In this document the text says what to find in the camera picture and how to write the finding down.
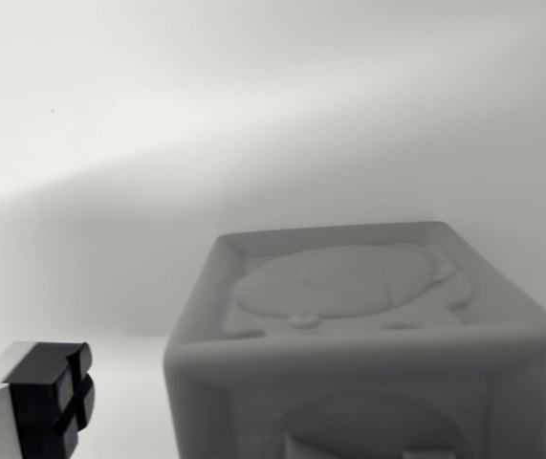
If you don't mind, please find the black-tipped silver gripper left finger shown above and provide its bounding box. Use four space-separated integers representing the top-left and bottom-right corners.
0 339 96 459

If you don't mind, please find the grey embossed toy cube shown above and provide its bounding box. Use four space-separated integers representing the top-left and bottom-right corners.
162 220 546 459

